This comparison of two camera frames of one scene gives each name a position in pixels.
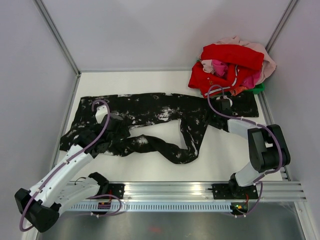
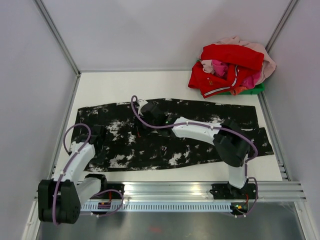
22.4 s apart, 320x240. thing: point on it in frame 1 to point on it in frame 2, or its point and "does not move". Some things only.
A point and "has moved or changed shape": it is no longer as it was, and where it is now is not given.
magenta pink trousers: x=219 y=67 does not move
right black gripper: x=210 y=121 to x=147 y=131
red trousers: x=238 y=58 does not move
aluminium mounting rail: x=266 y=191 does not move
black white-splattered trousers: x=195 y=111 has moved or changed shape
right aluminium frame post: x=291 y=4 does not move
